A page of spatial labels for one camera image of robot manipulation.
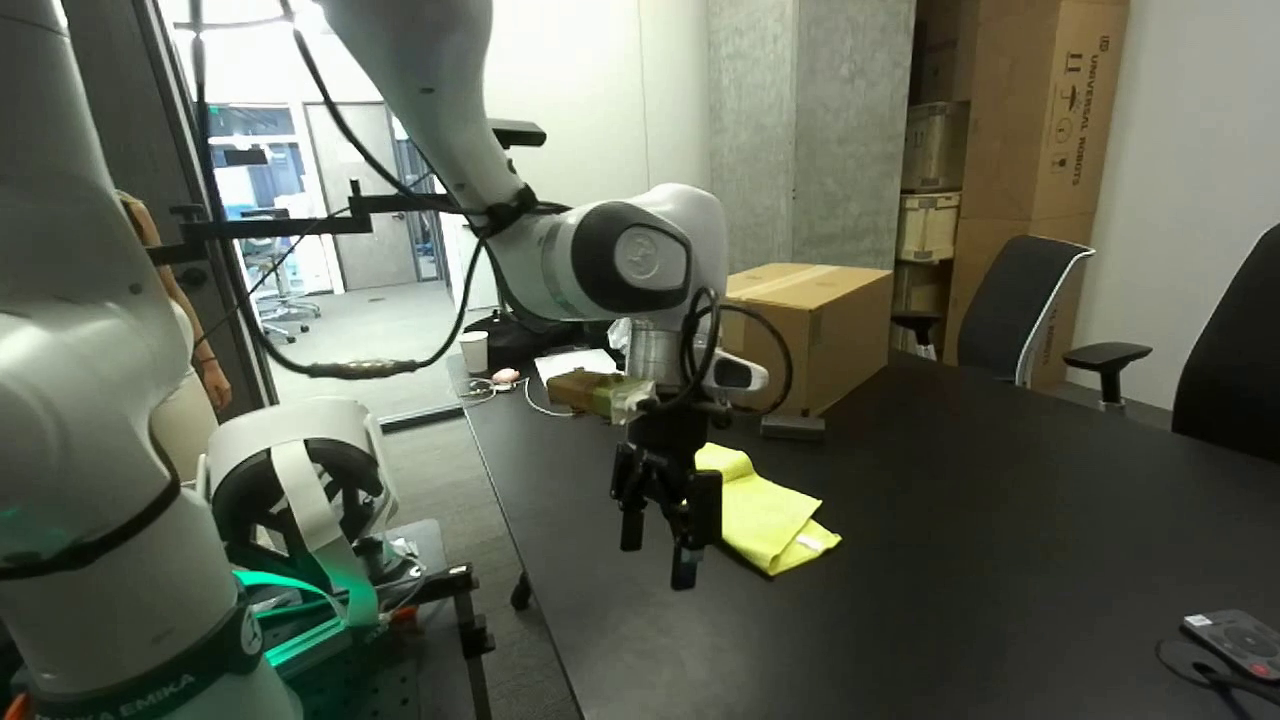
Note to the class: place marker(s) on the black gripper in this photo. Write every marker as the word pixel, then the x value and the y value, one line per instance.
pixel 667 452

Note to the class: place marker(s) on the yellow towel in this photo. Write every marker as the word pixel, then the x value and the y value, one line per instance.
pixel 774 514

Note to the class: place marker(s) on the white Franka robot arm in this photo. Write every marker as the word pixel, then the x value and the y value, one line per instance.
pixel 80 402

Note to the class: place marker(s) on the grey remote control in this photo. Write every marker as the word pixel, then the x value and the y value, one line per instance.
pixel 792 429

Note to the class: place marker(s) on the small white carton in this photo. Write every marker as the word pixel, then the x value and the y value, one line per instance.
pixel 928 226

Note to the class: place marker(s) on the black boom stand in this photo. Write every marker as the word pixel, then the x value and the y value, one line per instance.
pixel 401 206

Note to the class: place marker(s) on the large black office chair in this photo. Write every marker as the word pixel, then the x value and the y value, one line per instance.
pixel 1022 307

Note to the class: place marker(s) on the grey carton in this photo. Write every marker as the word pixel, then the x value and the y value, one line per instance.
pixel 937 146

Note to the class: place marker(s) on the tall brown cardboard box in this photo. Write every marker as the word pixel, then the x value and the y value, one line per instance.
pixel 1043 161

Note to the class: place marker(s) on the black metal cart frame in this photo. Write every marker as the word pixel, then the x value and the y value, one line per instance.
pixel 464 642

